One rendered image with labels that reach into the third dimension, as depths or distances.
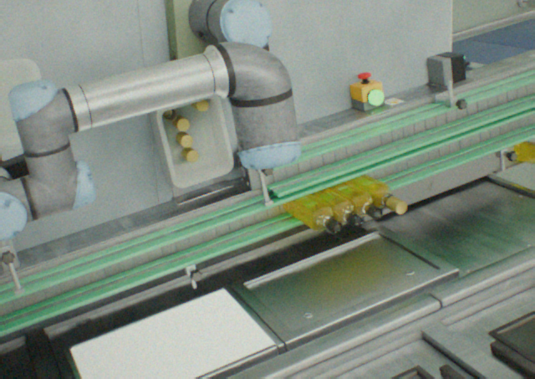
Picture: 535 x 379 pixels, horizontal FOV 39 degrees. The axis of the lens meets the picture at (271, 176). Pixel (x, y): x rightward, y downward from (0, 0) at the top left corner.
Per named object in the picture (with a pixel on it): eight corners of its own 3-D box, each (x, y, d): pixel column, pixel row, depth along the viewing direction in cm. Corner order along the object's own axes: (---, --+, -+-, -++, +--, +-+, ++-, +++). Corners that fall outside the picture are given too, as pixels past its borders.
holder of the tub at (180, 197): (170, 199, 205) (179, 207, 198) (145, 104, 195) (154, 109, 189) (226, 180, 211) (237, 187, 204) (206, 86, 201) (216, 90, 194)
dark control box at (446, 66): (428, 82, 231) (445, 86, 223) (425, 57, 228) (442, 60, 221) (450, 75, 234) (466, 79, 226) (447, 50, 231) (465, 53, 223)
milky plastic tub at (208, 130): (165, 182, 203) (175, 191, 195) (145, 103, 195) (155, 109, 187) (224, 163, 209) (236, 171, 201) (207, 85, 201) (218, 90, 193)
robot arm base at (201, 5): (190, -18, 184) (202, -15, 175) (247, -13, 190) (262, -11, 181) (186, 44, 188) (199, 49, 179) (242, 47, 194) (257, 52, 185)
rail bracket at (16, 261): (2, 268, 187) (12, 304, 167) (-20, 207, 181) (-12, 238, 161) (21, 262, 189) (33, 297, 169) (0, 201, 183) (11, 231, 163)
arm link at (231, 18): (249, -11, 180) (272, -8, 168) (258, 44, 185) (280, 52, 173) (202, -1, 176) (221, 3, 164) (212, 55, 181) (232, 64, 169)
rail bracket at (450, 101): (429, 103, 218) (458, 111, 206) (426, 79, 215) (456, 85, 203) (440, 99, 219) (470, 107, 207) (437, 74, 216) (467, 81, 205)
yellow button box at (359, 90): (351, 106, 222) (364, 111, 215) (348, 82, 219) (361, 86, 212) (371, 100, 224) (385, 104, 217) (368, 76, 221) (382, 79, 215)
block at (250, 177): (240, 185, 206) (250, 192, 199) (233, 152, 202) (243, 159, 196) (252, 181, 207) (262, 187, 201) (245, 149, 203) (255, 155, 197)
